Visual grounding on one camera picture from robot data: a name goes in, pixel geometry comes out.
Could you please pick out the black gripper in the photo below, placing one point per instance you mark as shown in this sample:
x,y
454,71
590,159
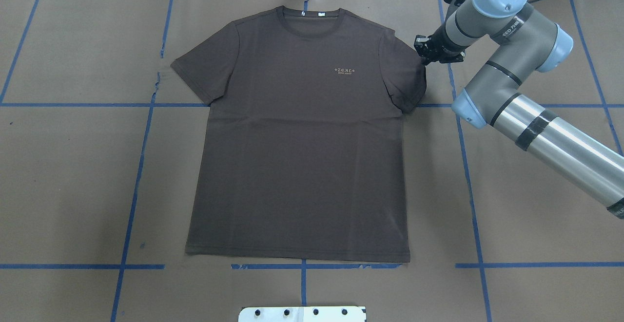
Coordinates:
x,y
438,40

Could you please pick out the dark brown t-shirt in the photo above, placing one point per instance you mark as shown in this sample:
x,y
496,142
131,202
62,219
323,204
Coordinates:
x,y
303,152

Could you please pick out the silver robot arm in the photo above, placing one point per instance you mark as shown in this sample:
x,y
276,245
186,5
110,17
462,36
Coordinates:
x,y
527,43

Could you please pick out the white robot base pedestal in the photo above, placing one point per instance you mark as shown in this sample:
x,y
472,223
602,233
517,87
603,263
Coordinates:
x,y
303,314

